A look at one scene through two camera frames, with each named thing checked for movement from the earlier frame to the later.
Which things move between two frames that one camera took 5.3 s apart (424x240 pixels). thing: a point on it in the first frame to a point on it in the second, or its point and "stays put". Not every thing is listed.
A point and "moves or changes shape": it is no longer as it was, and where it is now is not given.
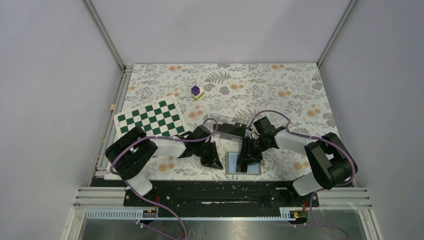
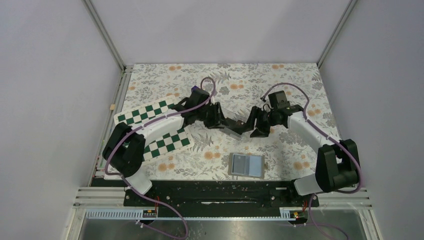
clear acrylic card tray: x=227 y=135 moves or changes shape
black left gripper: x=209 y=162 to x=217 y=118
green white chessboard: x=162 y=117 stays put
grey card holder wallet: x=254 y=168 stays put
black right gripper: x=253 y=156 to x=261 y=131
